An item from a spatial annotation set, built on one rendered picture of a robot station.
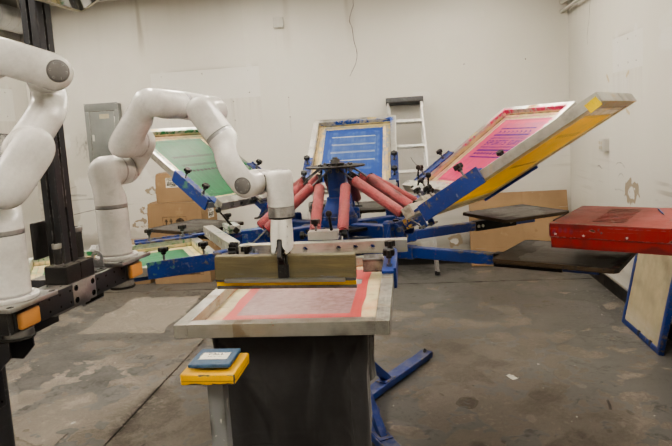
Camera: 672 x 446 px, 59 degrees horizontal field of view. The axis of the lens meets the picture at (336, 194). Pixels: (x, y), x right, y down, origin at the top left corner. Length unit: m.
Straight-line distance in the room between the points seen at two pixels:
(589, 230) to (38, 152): 1.72
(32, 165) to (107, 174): 0.43
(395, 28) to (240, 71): 1.68
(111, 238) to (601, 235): 1.61
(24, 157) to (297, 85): 5.03
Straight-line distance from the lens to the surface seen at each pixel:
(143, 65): 6.85
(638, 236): 2.20
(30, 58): 1.51
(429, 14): 6.31
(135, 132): 1.83
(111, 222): 1.90
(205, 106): 1.71
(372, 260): 2.11
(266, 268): 1.70
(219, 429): 1.54
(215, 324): 1.65
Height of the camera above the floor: 1.49
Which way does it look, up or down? 6 degrees down
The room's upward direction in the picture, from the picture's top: 4 degrees counter-clockwise
